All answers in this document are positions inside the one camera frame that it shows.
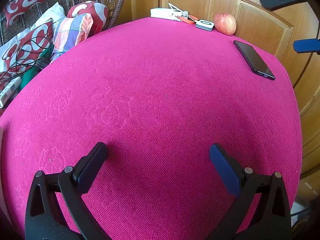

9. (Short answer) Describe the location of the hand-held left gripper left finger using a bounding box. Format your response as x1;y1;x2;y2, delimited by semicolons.
25;142;110;240

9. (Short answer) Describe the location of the red apple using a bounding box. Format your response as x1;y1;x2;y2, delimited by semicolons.
214;13;237;36

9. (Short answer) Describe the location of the black cable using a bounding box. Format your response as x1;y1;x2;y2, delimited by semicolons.
2;29;54;77

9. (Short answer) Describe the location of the flat red white pillow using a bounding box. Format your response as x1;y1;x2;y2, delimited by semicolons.
0;19;54;73

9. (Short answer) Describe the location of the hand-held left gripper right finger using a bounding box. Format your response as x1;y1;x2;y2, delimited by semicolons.
207;144;292;240

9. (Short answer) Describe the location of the black smartphone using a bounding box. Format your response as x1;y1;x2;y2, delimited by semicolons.
233;40;276;81

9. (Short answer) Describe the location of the white power strip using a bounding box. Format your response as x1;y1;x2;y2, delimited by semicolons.
0;77;22;108

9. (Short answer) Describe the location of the orange-handled small tool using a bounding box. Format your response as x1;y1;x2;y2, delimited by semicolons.
179;14;199;26

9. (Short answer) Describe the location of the small white square device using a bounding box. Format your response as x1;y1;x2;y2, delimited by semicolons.
195;19;215;32

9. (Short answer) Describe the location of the green cloth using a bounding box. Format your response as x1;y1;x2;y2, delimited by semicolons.
19;44;55;91

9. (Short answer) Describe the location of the small red white pillow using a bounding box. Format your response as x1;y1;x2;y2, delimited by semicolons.
3;0;46;28

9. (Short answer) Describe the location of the pink table cloth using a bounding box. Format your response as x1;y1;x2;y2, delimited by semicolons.
0;17;303;240

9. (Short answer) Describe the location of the plaid pillow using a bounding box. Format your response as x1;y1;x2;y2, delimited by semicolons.
51;14;94;60

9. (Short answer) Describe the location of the round red white pillow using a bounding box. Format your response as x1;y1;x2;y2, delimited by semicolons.
67;1;109;37

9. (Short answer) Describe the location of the white flat box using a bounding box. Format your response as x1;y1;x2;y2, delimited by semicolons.
150;3;188;22

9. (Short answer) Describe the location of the red white bolster pillow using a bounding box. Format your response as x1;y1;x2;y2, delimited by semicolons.
0;71;15;91

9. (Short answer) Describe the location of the brown wicker hanging chair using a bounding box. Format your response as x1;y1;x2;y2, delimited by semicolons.
0;0;128;46

